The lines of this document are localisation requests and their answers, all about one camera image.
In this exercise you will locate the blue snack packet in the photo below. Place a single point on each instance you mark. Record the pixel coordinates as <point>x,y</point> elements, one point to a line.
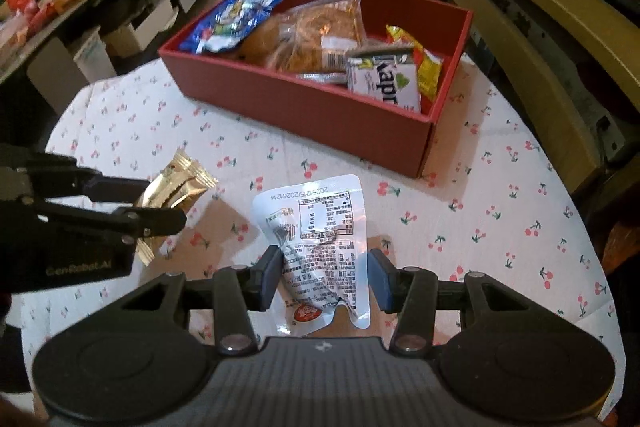
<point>230,19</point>

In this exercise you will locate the white plastic bin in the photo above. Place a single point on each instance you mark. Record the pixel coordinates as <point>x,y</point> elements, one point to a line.
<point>95,54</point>

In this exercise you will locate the yellow snack packet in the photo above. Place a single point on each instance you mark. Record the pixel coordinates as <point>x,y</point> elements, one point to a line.
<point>427,67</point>

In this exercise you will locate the gold snack packet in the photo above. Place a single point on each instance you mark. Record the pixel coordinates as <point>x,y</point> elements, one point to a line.
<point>180,179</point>

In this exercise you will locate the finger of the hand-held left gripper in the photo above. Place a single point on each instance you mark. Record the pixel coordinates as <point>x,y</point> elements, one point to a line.
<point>110,189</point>
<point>150,222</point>

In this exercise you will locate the red cardboard box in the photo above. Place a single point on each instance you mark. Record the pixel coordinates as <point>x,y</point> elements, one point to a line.
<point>300,117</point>

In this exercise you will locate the open cardboard box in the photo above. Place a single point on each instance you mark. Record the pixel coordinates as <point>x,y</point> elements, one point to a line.
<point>140,24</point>

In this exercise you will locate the white floral tablecloth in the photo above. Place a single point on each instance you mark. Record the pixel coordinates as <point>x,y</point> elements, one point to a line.
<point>500,217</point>

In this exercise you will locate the wooden television cabinet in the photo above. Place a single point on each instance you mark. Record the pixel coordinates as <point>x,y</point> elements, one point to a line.
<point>525,7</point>

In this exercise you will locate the white green snack packet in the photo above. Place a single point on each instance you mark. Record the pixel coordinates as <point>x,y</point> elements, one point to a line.
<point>382,79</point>

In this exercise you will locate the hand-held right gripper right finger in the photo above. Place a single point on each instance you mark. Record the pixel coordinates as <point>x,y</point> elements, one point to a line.
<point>380,279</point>

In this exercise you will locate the clear bagged brown bread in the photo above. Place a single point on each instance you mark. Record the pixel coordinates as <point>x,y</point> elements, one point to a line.
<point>305,32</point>

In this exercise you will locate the white printed snack pouch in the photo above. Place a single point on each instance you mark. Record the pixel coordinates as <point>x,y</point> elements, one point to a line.
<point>320,227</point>

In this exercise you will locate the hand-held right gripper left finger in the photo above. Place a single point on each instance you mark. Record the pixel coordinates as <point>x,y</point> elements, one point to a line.
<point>272,274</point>

